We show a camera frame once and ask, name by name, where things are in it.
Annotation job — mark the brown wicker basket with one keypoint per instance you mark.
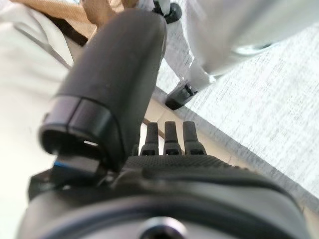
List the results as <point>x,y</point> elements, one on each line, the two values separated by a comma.
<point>69,10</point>

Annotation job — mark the grey area rug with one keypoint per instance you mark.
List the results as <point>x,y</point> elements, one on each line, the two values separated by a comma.
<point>274,99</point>

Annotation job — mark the silver right robot leg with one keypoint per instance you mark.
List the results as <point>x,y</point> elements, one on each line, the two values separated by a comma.
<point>172,13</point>

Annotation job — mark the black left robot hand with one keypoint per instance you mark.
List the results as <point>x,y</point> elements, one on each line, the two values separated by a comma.
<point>112,74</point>

